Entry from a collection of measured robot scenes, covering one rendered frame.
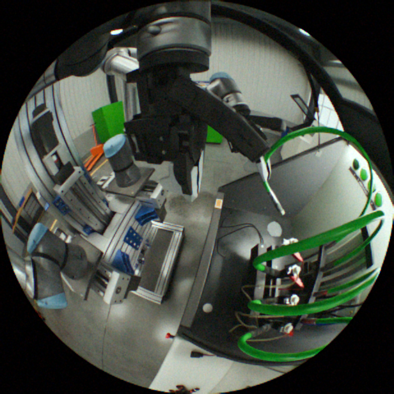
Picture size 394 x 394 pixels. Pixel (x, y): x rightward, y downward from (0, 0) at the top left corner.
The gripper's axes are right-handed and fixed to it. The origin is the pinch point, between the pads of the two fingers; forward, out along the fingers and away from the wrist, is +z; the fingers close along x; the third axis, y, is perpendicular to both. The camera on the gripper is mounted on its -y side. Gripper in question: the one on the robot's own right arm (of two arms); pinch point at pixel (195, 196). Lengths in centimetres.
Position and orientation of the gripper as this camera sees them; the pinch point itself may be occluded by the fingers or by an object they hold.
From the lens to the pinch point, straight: 20.8
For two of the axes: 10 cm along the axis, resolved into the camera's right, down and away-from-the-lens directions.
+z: 0.0, 6.6, 7.5
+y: -9.6, -2.1, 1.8
